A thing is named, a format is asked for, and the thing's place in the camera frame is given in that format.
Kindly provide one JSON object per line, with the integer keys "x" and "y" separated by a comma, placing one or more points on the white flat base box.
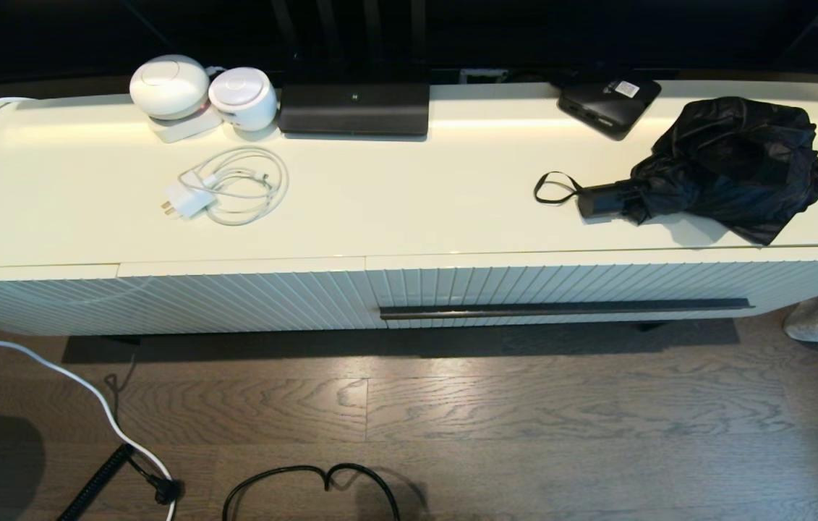
{"x": 184, "y": 130}

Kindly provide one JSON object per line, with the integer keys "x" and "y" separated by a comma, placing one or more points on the white fluted drawer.
{"x": 524, "y": 284}

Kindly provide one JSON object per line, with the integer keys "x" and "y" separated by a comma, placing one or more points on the black flat rectangular box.
{"x": 354, "y": 111}

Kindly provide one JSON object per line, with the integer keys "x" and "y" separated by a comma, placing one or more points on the black folding umbrella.
{"x": 733, "y": 158}

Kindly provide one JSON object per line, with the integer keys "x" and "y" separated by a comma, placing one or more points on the black set-top box with label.
{"x": 605, "y": 106}

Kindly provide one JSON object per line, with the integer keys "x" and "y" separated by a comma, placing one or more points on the white tv cabinet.
{"x": 416, "y": 194}

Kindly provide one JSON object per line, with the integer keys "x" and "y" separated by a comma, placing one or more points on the large white round device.
{"x": 168, "y": 86}

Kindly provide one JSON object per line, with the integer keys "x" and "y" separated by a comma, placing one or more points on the white charger plug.
{"x": 187, "y": 199}

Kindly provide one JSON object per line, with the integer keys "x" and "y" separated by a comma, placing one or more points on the wall outlet plate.
{"x": 484, "y": 74}

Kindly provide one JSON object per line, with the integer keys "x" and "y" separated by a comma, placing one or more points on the small white round device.
{"x": 242, "y": 97}

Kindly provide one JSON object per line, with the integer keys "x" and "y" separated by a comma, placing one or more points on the white fluted cabinet front panel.
{"x": 249, "y": 298}

